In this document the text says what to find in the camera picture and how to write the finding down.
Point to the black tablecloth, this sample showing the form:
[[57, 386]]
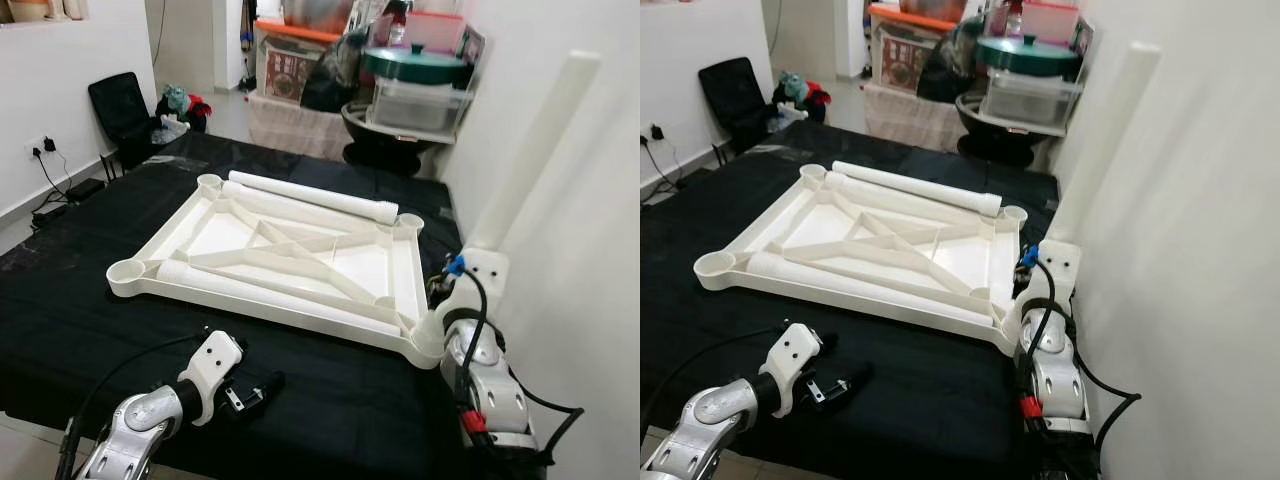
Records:
[[700, 320], [80, 300]]

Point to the beige cloth covered bench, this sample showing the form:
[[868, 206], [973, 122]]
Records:
[[910, 120], [295, 130]]

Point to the green pot with lid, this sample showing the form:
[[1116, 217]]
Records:
[[1028, 56], [415, 65]]

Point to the green stuffed toy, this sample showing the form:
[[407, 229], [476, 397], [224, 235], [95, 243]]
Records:
[[175, 98], [790, 87]]

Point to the clear plastic storage box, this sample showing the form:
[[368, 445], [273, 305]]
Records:
[[1030, 98], [420, 105]]

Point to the pink box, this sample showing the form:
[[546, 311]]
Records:
[[435, 30], [1050, 20]]

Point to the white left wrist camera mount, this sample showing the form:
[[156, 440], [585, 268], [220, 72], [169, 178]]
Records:
[[793, 360], [210, 370]]

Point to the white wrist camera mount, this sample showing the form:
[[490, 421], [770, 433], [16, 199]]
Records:
[[485, 280], [210, 370], [1060, 270], [793, 360]]

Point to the white plastic bag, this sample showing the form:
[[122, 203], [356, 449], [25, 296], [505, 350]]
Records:
[[792, 115], [175, 127]]

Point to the white plastic table top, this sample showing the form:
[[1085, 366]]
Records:
[[840, 228], [230, 240]]

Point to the black folding chair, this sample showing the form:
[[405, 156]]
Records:
[[120, 110], [735, 95]]

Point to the orange lidded storage box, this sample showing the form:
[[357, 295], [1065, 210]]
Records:
[[910, 17], [300, 32]]

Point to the red stuffed toy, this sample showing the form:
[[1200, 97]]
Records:
[[818, 95], [198, 107]]

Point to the black power adapter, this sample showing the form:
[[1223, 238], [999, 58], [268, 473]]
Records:
[[87, 188]]

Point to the black wok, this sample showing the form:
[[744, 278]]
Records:
[[1000, 135], [385, 140]]

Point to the red printed carton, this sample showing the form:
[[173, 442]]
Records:
[[903, 58], [288, 72]]

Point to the black power strip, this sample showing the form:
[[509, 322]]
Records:
[[47, 215]]

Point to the black bag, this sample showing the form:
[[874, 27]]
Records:
[[950, 70], [335, 80]]

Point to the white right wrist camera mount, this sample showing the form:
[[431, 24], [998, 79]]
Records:
[[485, 280], [1060, 270]]

